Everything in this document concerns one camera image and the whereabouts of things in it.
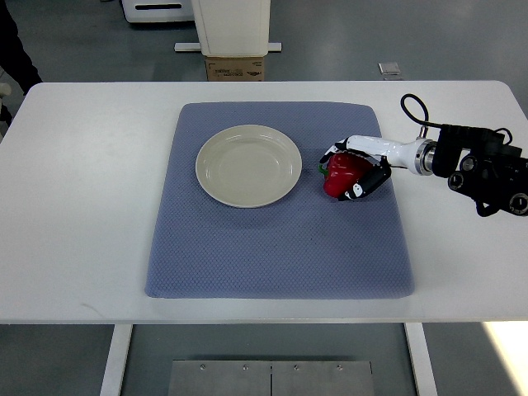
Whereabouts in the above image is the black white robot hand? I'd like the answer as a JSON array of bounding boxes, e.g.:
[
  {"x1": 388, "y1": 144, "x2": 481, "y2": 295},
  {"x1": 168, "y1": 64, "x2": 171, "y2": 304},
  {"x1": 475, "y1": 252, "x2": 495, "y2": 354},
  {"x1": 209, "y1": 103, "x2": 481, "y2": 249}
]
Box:
[{"x1": 319, "y1": 135, "x2": 436, "y2": 200}]

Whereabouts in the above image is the blue textured mat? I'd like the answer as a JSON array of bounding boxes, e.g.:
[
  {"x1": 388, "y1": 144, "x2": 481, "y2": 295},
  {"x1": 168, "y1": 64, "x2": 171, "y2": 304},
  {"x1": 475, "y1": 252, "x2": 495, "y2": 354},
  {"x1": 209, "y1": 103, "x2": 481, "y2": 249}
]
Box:
[{"x1": 145, "y1": 101, "x2": 414, "y2": 299}]

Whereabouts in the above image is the cream round plate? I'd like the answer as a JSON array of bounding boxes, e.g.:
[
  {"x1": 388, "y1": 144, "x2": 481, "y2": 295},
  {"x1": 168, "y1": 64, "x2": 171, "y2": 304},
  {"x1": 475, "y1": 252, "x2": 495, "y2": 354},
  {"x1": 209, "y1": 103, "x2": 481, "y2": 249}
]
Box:
[{"x1": 195, "y1": 125, "x2": 302, "y2": 209}]

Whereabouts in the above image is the brown cardboard box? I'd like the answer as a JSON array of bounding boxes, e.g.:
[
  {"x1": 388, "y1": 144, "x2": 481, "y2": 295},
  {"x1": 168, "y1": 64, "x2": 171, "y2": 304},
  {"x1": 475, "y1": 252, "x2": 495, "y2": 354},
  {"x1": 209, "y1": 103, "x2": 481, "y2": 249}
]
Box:
[{"x1": 205, "y1": 57, "x2": 265, "y2": 82}]

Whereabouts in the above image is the grey metal base plate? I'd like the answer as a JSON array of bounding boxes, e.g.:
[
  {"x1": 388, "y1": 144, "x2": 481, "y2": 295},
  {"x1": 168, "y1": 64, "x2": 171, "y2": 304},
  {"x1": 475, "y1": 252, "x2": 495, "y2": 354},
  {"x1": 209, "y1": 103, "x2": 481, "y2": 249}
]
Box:
[{"x1": 168, "y1": 360, "x2": 375, "y2": 396}]

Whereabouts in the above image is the left white table leg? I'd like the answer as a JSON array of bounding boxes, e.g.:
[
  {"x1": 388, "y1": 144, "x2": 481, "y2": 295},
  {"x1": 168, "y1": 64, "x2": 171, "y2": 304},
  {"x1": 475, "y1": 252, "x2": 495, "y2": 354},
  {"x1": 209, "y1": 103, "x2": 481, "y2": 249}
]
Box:
[{"x1": 100, "y1": 324, "x2": 133, "y2": 396}]

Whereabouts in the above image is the red bell pepper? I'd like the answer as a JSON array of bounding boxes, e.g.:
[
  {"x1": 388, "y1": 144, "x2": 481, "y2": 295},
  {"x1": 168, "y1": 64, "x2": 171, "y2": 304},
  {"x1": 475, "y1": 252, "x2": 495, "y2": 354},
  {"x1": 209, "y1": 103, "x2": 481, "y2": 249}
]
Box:
[{"x1": 318, "y1": 153, "x2": 375, "y2": 200}]

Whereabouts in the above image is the right white table leg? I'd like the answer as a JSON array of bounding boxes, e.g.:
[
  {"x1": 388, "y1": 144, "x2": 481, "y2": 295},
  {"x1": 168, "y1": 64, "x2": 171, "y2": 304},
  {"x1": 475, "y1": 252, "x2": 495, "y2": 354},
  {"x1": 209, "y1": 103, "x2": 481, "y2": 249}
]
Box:
[{"x1": 404, "y1": 323, "x2": 438, "y2": 396}]

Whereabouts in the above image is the white table leg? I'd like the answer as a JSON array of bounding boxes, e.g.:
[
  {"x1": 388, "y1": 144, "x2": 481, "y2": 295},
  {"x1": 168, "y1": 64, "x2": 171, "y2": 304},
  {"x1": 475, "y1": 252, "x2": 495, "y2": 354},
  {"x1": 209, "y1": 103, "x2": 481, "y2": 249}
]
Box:
[
  {"x1": 100, "y1": 324, "x2": 133, "y2": 396},
  {"x1": 404, "y1": 323, "x2": 438, "y2": 396}
]

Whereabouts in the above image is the white pedestal column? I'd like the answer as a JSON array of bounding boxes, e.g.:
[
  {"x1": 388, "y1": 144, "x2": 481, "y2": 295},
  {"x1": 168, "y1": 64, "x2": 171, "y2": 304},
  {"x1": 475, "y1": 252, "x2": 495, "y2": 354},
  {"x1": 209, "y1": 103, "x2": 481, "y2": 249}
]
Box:
[{"x1": 174, "y1": 0, "x2": 282, "y2": 58}]

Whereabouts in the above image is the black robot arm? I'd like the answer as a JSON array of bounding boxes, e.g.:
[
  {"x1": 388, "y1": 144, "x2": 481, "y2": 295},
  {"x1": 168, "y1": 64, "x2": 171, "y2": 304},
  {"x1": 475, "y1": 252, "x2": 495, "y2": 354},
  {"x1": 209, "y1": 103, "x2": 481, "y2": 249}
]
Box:
[{"x1": 400, "y1": 93, "x2": 527, "y2": 217}]

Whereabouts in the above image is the small grey floor plate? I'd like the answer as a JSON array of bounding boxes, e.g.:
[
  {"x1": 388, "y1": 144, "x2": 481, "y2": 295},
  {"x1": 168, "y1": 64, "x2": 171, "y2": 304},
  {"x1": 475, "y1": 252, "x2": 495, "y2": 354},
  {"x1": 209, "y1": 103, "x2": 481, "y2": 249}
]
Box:
[{"x1": 378, "y1": 62, "x2": 401, "y2": 76}]

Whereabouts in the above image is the white cabinet with slot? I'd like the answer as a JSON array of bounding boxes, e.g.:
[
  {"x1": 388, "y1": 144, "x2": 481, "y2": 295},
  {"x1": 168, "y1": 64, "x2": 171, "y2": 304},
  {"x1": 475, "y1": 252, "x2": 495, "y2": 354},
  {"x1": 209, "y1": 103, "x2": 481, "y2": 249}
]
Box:
[{"x1": 120, "y1": 0, "x2": 194, "y2": 23}]

